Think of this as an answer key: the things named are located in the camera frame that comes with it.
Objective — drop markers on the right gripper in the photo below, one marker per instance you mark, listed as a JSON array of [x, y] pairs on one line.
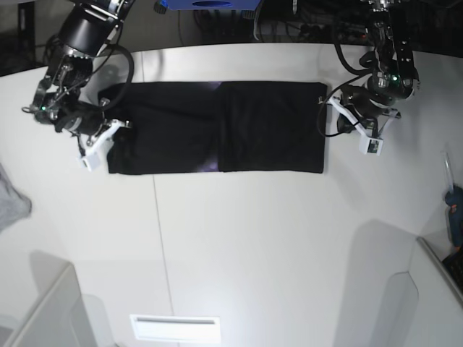
[[90, 126]]

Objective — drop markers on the black keyboard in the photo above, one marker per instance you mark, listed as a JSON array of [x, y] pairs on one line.
[[454, 266]]

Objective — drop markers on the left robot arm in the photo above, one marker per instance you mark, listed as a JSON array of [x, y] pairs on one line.
[[387, 74]]

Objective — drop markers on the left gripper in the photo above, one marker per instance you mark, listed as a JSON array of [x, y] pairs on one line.
[[361, 111]]

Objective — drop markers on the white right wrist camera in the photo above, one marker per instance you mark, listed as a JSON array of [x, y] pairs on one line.
[[90, 162]]

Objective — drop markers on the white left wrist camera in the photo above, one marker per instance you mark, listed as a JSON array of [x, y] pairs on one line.
[[370, 145]]

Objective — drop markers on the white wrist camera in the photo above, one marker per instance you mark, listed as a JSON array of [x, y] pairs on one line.
[[370, 145], [90, 162]]

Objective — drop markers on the blue glue gun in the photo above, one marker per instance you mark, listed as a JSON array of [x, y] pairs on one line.
[[453, 200]]

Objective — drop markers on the blue box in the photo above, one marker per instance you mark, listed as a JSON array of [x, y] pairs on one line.
[[210, 4]]

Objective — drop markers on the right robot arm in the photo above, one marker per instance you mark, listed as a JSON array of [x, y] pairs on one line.
[[91, 28]]

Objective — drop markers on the grey cloth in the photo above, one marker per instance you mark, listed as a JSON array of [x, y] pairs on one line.
[[14, 205]]

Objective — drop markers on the black T-shirt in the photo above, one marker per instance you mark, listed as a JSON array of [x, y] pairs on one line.
[[192, 127]]

